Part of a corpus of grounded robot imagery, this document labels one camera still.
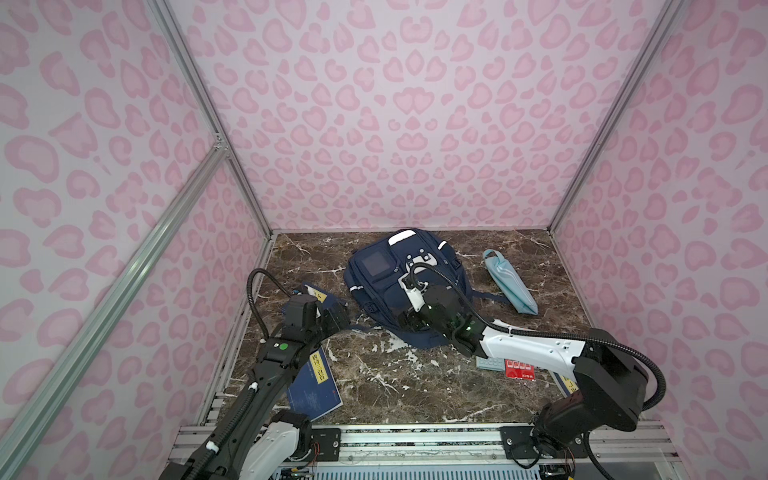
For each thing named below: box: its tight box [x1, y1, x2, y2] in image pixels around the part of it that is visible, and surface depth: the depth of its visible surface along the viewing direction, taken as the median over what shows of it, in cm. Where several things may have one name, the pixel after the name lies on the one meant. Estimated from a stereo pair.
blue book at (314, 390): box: [287, 346, 344, 422], surface depth 82 cm
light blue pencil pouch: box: [484, 249, 538, 316], surface depth 100 cm
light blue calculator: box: [476, 356, 505, 371], surface depth 86 cm
